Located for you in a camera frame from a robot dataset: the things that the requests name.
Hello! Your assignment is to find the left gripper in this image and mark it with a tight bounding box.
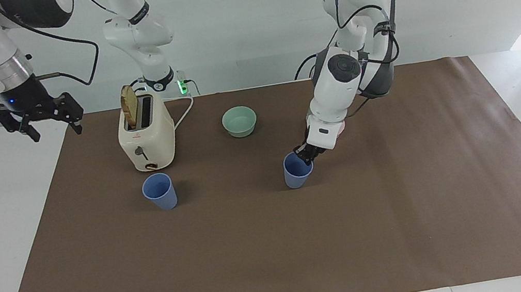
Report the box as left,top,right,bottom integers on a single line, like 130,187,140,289
292,140,328,168

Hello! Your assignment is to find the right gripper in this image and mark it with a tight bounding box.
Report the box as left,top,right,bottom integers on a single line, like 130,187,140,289
0,69,88,149

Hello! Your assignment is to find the blue cup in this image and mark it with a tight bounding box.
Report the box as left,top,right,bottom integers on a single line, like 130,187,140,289
140,171,180,214
281,149,318,191

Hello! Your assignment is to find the green bowl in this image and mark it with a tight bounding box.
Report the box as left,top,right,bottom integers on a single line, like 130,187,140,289
220,104,260,141

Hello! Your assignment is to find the toasted bread slice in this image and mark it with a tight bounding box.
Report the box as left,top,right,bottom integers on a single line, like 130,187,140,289
118,84,143,132

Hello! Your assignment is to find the cream toaster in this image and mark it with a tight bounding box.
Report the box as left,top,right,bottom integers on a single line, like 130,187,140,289
111,85,182,177

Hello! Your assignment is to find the black cable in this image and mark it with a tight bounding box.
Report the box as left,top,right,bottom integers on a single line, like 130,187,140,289
184,76,201,98
0,0,105,100
331,0,403,72
291,51,329,81

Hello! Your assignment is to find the white toaster cord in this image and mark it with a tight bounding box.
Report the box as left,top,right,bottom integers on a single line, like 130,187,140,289
168,93,199,131

